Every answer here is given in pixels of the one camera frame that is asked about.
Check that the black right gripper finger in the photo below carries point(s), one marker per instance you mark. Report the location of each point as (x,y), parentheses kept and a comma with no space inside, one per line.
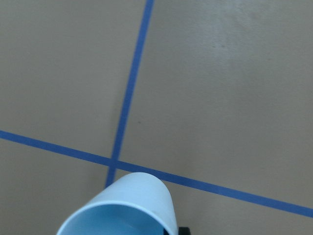
(184,231)

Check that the light blue cup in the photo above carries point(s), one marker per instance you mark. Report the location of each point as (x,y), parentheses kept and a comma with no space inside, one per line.
(136,204)

